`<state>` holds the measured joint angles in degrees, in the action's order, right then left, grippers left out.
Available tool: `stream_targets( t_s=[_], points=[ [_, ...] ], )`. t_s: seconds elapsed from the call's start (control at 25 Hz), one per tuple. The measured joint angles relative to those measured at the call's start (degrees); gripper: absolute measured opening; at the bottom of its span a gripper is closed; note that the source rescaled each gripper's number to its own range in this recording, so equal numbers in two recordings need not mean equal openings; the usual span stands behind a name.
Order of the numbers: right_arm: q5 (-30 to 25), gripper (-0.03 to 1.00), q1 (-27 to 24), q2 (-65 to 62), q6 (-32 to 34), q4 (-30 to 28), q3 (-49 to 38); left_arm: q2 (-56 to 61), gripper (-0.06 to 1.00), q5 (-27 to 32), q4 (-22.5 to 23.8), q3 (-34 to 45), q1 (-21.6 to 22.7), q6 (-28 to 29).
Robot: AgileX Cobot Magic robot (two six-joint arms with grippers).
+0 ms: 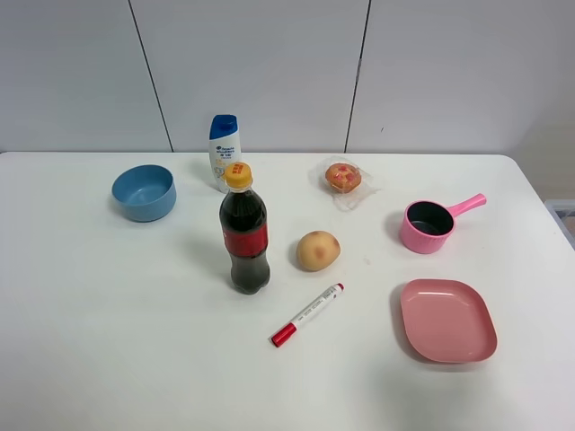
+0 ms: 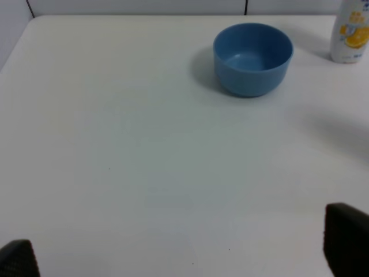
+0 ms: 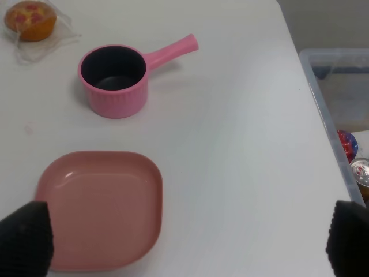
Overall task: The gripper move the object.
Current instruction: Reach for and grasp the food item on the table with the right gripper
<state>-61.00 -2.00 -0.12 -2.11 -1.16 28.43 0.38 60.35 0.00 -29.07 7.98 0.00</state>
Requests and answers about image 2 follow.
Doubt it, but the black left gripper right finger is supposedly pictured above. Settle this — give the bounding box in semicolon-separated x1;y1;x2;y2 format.
323;203;368;276

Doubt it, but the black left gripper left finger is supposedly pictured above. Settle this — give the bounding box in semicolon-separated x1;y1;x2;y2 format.
0;239;40;277

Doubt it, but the blue plastic bowl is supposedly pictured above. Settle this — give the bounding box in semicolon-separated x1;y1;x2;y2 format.
213;23;293;98

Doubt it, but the white shampoo bottle blue cap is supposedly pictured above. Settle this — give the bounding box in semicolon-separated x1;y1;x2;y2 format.
330;0;368;63

